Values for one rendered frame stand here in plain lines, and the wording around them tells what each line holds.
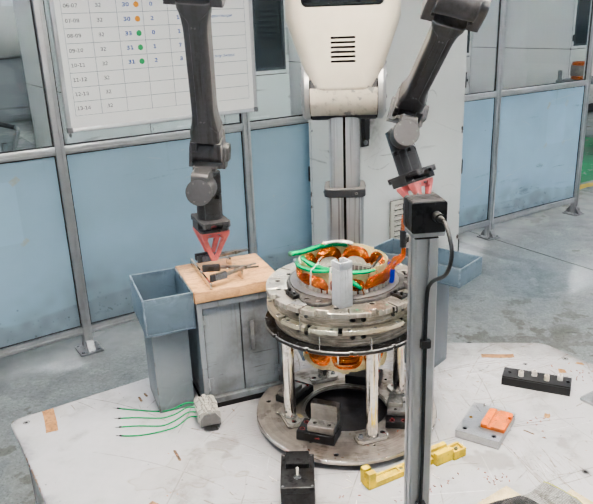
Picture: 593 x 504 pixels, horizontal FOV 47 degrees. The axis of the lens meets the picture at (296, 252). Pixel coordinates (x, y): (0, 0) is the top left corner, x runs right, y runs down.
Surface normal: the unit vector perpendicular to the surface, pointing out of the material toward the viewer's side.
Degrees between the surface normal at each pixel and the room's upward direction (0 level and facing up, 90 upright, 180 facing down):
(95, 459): 0
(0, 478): 0
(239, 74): 90
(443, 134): 90
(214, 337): 90
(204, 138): 116
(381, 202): 90
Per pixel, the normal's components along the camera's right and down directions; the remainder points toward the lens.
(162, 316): 0.37, 0.29
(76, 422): -0.04, -0.94
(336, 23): -0.07, 0.33
